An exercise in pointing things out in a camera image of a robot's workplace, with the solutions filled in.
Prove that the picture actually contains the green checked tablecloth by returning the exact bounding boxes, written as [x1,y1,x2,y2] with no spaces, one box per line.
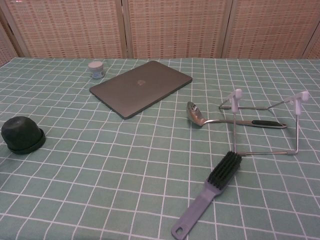
[0,57,320,240]

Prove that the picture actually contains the woven bamboo screen panel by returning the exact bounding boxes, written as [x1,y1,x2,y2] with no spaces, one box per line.
[0,9,28,68]
[301,31,320,60]
[121,0,237,60]
[0,0,129,60]
[220,0,320,60]

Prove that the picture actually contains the grey brush with black bristles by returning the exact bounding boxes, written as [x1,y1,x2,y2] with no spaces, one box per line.
[170,150,243,240]

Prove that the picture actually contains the small white jar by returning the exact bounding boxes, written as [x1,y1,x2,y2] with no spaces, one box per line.
[87,60,105,80]

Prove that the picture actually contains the grey closed laptop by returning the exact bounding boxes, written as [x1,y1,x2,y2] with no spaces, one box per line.
[89,60,193,120]

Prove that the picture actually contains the dark green cup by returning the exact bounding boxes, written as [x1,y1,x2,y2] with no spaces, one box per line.
[1,116,43,149]

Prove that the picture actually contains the dark green round lid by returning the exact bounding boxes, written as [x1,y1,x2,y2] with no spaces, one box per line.
[7,128,48,155]

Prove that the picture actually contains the metal wire stand white clips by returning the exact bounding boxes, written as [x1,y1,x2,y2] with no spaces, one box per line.
[218,88,311,157]

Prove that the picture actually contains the metal spoon with black handle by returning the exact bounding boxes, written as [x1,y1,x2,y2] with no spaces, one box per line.
[186,101,288,130]

